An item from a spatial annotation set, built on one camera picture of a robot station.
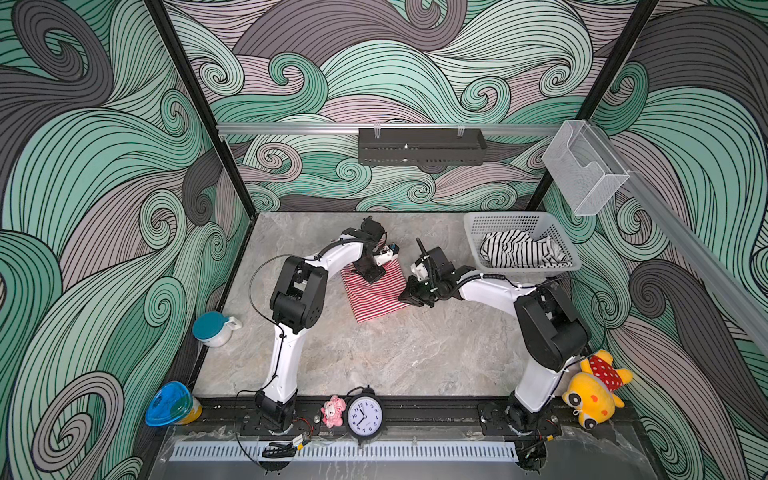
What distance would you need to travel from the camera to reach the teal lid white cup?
826 millimetres

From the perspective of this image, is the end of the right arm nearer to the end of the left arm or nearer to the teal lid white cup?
the end of the left arm

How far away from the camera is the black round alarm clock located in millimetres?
701
